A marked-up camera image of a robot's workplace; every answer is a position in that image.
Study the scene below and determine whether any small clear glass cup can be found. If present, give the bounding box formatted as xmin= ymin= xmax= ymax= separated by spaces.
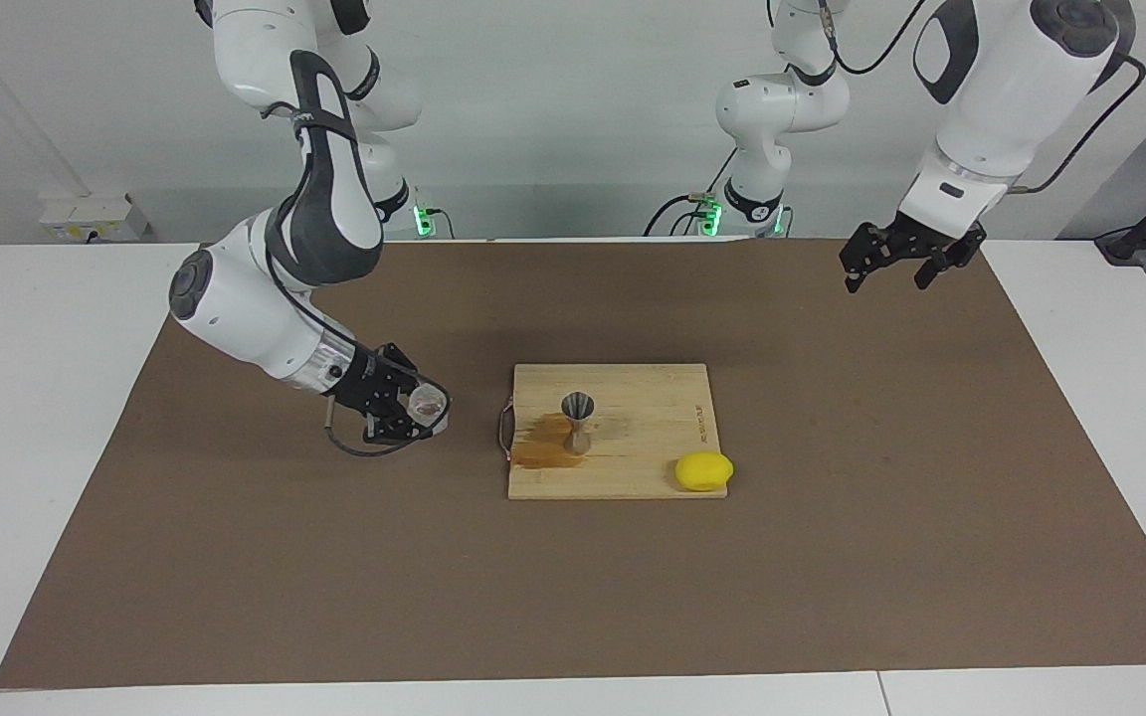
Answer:
xmin=406 ymin=383 xmax=453 ymax=436

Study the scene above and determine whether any black base cable bundle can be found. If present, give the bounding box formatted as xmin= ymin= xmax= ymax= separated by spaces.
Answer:
xmin=645 ymin=147 xmax=738 ymax=238

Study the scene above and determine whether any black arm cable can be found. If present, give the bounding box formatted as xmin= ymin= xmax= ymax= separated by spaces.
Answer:
xmin=265 ymin=99 xmax=455 ymax=459
xmin=817 ymin=0 xmax=1146 ymax=195

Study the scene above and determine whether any steel double jigger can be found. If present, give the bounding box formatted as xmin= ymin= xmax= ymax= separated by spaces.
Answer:
xmin=561 ymin=392 xmax=596 ymax=456

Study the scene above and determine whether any bamboo cutting board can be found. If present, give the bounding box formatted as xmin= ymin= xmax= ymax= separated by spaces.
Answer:
xmin=507 ymin=363 xmax=729 ymax=501

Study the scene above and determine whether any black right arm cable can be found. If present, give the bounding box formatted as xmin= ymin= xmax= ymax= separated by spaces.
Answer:
xmin=265 ymin=99 xmax=455 ymax=459

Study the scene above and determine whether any white wall socket strip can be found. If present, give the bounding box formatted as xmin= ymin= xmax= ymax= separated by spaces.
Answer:
xmin=39 ymin=194 xmax=149 ymax=243

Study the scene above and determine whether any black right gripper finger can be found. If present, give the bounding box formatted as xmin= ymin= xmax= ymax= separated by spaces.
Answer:
xmin=378 ymin=342 xmax=454 ymax=410
xmin=365 ymin=402 xmax=436 ymax=446

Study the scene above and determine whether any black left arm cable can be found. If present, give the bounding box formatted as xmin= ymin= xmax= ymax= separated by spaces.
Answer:
xmin=817 ymin=0 xmax=1146 ymax=195

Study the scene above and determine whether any brown table mat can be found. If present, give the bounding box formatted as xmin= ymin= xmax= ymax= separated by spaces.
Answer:
xmin=0 ymin=239 xmax=1146 ymax=689

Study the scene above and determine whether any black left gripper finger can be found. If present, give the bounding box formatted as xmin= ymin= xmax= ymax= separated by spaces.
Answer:
xmin=839 ymin=223 xmax=888 ymax=294
xmin=913 ymin=233 xmax=988 ymax=292

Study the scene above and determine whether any yellow lemon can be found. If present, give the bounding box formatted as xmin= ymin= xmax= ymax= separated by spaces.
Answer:
xmin=674 ymin=450 xmax=735 ymax=493

